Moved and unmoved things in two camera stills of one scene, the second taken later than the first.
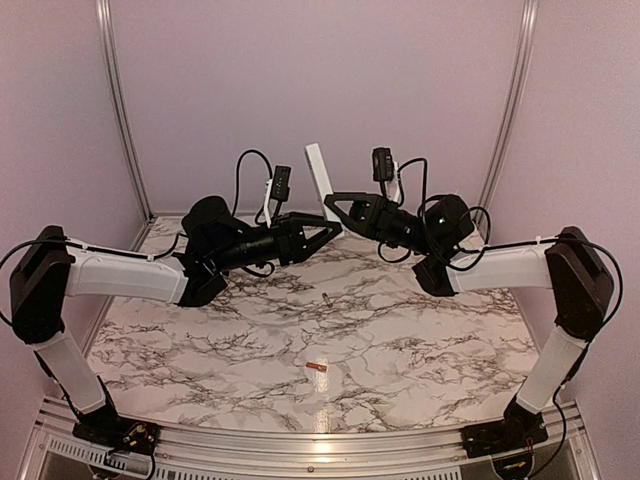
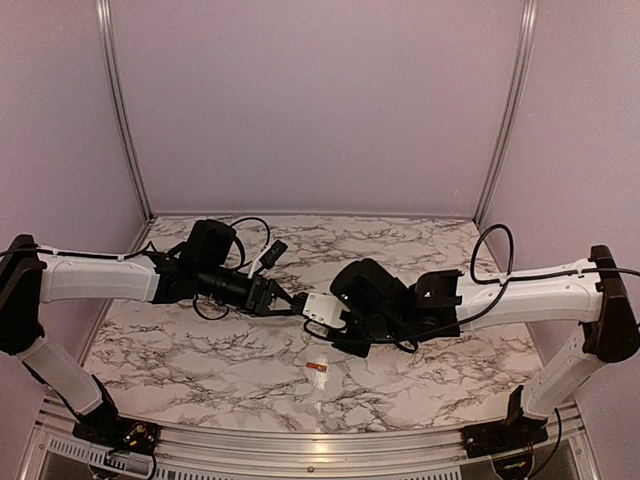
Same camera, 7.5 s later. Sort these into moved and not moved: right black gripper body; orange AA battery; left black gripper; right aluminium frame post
Moved: left black gripper; right black gripper body
Not moved: orange AA battery; right aluminium frame post
